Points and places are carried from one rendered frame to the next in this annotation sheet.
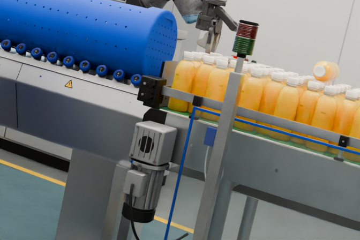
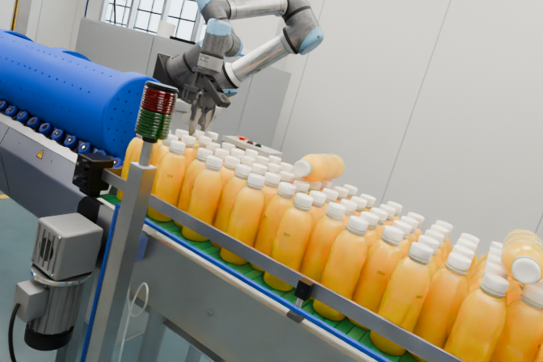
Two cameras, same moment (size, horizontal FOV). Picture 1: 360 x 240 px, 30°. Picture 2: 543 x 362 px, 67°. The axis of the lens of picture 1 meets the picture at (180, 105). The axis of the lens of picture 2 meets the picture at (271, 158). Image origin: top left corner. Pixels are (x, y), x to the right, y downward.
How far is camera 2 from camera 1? 1.40 m
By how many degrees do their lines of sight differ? 7
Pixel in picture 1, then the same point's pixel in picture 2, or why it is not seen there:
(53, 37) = (30, 100)
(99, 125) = (64, 204)
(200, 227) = not seen: outside the picture
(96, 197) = not seen: hidden behind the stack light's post
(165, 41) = not seen: hidden behind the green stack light
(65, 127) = (39, 201)
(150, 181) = (49, 299)
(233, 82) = (133, 178)
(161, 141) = (60, 249)
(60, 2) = (39, 62)
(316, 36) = (383, 124)
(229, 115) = (124, 229)
